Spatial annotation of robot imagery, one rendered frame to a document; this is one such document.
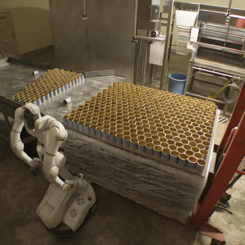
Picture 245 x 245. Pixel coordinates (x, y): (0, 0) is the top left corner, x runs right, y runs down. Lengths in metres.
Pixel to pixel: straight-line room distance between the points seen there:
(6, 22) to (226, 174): 8.28
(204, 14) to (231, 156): 3.10
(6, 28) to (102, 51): 4.82
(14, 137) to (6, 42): 7.00
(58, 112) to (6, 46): 6.53
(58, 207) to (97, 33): 3.75
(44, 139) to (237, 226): 2.43
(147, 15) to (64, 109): 2.36
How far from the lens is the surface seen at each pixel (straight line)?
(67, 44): 5.37
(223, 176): 1.75
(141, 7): 3.80
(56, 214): 2.12
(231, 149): 1.56
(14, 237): 2.63
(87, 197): 2.22
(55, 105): 2.37
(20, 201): 2.86
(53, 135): 1.33
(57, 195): 2.17
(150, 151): 1.52
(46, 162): 1.40
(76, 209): 2.19
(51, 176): 1.46
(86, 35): 4.88
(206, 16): 4.15
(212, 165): 1.98
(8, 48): 8.59
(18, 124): 1.69
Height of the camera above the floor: 2.21
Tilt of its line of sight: 34 degrees down
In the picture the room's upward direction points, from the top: 2 degrees clockwise
